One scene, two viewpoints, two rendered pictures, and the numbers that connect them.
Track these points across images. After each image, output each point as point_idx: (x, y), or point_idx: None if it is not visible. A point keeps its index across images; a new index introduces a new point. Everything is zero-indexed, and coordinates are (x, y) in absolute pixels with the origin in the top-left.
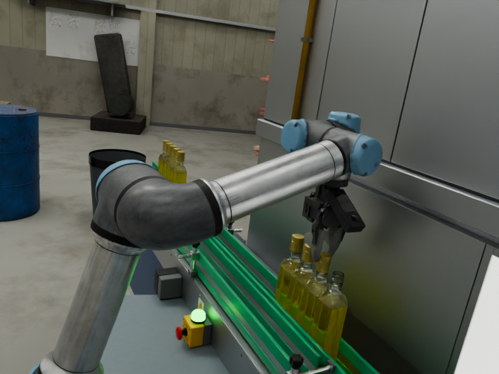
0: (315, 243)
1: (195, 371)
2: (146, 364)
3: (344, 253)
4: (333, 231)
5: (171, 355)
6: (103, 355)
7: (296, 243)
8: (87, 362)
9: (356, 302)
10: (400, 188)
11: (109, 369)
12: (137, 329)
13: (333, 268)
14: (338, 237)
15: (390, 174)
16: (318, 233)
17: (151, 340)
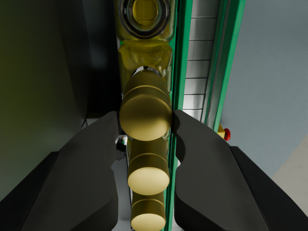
0: (241, 153)
1: (227, 93)
2: (259, 112)
3: (18, 150)
4: (110, 211)
5: (234, 117)
6: (282, 131)
7: (159, 202)
8: None
9: (47, 41)
10: None
11: (287, 116)
12: (243, 151)
13: (56, 135)
14: (75, 173)
15: None
16: (264, 205)
17: (240, 136)
